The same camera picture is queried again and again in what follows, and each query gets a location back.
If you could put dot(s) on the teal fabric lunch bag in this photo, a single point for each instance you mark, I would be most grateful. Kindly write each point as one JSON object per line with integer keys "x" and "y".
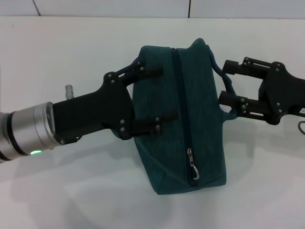
{"x": 190, "y": 119}

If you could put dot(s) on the small silver left wrist stud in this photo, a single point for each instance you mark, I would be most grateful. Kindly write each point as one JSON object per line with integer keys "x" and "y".
{"x": 69, "y": 91}

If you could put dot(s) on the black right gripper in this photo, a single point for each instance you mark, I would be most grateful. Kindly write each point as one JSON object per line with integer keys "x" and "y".
{"x": 286, "y": 93}

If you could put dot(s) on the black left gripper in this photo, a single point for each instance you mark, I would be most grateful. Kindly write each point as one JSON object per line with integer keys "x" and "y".
{"x": 95, "y": 112}

